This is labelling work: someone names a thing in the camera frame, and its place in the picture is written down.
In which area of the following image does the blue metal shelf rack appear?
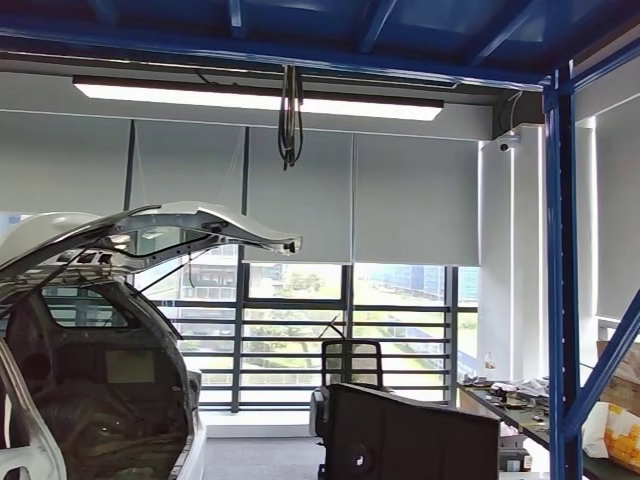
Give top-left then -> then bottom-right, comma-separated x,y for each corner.
0,0 -> 640,480

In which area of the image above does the grey roller blind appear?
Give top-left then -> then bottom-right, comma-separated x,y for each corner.
595,99 -> 640,321
353,132 -> 481,268
245,125 -> 355,265
131,119 -> 247,220
0,111 -> 132,217

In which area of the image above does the white car tailgate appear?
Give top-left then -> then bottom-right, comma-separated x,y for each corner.
0,201 -> 303,280

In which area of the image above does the black office chair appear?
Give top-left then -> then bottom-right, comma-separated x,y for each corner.
309,339 -> 384,480

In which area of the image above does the long ceiling light strip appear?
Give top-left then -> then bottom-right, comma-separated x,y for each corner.
72,74 -> 445,123

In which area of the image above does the pile of small parts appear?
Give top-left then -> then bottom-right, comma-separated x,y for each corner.
462,374 -> 551,425

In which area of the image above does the green-top desk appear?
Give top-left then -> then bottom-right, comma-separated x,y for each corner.
457,380 -> 640,480

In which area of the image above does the white car body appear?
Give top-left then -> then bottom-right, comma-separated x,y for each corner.
0,211 -> 207,480

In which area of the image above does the white and yellow bag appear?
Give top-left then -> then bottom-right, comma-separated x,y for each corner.
581,400 -> 640,475

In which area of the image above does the black hanging cable bundle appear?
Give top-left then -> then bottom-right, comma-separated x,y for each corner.
277,64 -> 304,172

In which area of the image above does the dark window frame with railing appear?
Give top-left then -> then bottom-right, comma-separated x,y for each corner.
42,261 -> 478,412

